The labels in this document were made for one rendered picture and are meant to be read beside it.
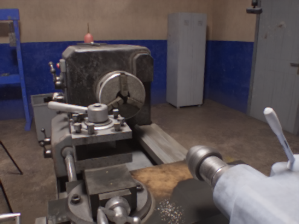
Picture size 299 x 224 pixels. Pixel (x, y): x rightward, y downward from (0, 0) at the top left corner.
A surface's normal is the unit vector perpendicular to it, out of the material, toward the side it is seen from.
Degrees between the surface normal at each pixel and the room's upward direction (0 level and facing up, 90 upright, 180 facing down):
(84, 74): 90
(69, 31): 90
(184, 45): 90
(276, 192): 0
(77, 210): 0
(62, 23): 90
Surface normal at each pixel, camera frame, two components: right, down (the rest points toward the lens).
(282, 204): 0.00, -0.96
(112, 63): 0.36, 0.27
